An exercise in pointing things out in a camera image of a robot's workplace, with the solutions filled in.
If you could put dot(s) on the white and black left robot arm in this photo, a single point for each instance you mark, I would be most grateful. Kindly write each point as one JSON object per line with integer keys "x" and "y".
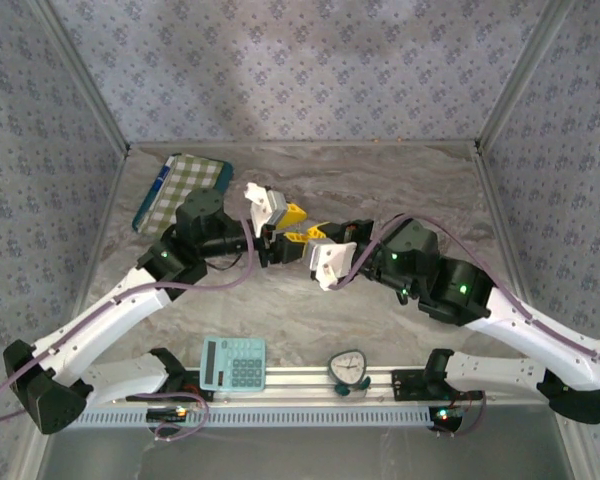
{"x": 105, "y": 320}

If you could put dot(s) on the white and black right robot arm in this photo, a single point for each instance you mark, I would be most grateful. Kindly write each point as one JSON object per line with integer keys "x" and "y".
{"x": 530, "y": 340}

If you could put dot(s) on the green checkered teal-edged case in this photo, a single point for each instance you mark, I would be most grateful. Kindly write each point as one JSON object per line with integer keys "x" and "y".
{"x": 190, "y": 172}

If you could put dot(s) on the small white analog clock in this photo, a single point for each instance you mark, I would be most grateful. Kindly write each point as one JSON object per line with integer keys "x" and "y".
{"x": 348, "y": 367}

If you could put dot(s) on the teal calculator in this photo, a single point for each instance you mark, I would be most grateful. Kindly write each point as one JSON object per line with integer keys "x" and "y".
{"x": 232, "y": 364}

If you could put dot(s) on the small black circuit board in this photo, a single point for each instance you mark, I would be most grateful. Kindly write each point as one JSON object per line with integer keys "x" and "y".
{"x": 165, "y": 414}
{"x": 447, "y": 417}

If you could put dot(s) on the aluminium frame rail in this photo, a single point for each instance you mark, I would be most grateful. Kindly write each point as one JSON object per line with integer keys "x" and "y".
{"x": 300, "y": 144}

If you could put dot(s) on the aluminium mounting rail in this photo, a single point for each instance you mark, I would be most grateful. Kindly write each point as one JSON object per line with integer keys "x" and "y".
{"x": 300, "y": 380}

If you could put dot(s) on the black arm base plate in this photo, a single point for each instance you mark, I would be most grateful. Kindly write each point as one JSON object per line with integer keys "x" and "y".
{"x": 145, "y": 396}
{"x": 405, "y": 385}

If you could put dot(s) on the aluminium frame post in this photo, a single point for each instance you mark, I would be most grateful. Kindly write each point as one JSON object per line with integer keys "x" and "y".
{"x": 84, "y": 75}
{"x": 521, "y": 75}

